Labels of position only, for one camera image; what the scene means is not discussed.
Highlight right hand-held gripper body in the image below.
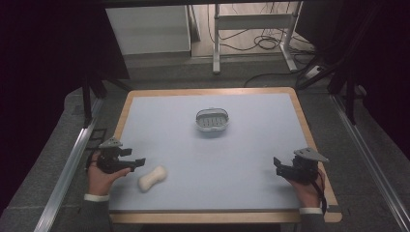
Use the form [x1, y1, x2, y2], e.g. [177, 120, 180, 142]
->
[280, 147, 330, 186]

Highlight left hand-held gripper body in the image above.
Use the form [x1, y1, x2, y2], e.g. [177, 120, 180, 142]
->
[96, 136, 132, 175]

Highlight white toy bone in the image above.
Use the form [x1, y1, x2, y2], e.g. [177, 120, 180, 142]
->
[137, 164, 168, 193]

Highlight grey soap dish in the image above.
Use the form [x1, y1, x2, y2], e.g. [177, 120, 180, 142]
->
[194, 107, 230, 132]

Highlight person's left hand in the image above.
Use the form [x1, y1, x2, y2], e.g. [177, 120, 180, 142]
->
[86, 152, 132, 197]

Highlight person's right hand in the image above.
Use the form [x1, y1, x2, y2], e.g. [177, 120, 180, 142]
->
[285, 166, 326, 210]

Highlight black stand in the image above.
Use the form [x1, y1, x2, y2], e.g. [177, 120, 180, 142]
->
[80, 72, 133, 130]
[296, 57, 368, 126]

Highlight light blue table mat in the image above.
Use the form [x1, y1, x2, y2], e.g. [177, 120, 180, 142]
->
[108, 92, 309, 212]

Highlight white power strip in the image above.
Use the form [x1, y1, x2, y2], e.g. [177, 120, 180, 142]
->
[304, 65, 325, 80]

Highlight white cabinet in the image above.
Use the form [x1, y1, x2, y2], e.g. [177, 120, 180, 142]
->
[105, 5, 191, 56]

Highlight white metal stand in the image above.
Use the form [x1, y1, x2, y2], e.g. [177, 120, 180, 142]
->
[212, 2, 304, 75]

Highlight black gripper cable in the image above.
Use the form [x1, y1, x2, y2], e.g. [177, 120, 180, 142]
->
[310, 169, 329, 217]

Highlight aluminium rail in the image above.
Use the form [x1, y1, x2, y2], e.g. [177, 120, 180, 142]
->
[331, 94, 410, 232]
[33, 96, 104, 232]

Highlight black floor cables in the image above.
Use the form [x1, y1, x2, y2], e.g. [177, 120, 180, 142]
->
[207, 3, 318, 88]

